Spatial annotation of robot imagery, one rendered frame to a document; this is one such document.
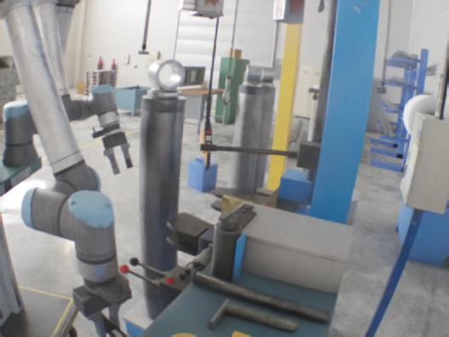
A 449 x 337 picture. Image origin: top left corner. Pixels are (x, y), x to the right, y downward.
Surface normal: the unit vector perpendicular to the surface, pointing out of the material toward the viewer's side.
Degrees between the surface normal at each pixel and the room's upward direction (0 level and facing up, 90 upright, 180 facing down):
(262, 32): 90
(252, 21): 90
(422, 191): 90
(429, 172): 90
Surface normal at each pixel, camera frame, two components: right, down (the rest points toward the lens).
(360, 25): -0.37, 0.24
